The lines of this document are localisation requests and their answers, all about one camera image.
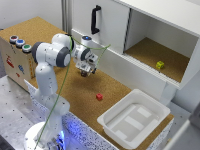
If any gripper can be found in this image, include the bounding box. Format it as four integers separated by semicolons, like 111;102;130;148
75;59;98;78

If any pink block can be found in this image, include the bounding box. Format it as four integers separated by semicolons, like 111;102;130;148
95;93;104;102

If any yellow block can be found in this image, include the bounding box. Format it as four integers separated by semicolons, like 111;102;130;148
155;60;165;70

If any white sliding door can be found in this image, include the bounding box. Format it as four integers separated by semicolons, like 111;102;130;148
71;0;131;55

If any green button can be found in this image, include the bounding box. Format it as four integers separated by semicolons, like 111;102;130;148
21;43;33;54

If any wooden drawer box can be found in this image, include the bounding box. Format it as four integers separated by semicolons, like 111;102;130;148
0;16;70;92

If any blue button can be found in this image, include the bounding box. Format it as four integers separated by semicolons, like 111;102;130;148
14;38;26;49

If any white plastic box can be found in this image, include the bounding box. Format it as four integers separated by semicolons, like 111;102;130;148
96;88;172;150

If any red button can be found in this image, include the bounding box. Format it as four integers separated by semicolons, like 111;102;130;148
8;34;20;45

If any white cabinet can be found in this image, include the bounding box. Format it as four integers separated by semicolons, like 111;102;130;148
70;0;200;108

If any green cable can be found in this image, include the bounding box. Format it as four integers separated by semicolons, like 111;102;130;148
33;34;112;150

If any black door handle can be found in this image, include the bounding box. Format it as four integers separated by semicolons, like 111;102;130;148
90;4;102;36

